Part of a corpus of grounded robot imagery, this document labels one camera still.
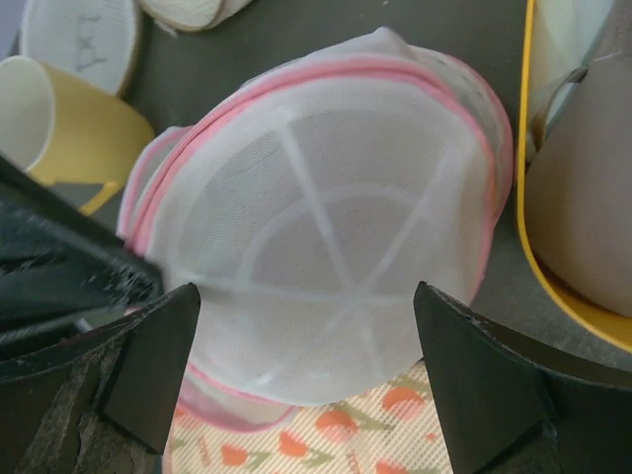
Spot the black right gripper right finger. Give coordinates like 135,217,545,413
414,282,631,473

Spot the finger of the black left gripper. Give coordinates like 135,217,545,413
1,160,163,341

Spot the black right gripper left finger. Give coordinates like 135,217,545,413
1,284,200,473

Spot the white pink-trimmed mesh laundry bag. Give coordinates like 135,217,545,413
117,28,514,406

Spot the empty pink-trimmed mesh laundry bag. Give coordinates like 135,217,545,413
178,362,299,434

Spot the tulip print bra bag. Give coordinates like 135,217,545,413
162,362,452,474

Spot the white honeycomb mesh laundry bag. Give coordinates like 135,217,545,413
19,0,250,96

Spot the yellow mug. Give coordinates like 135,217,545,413
1,55,154,215

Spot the yellow plastic basket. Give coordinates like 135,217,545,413
515,1,631,350

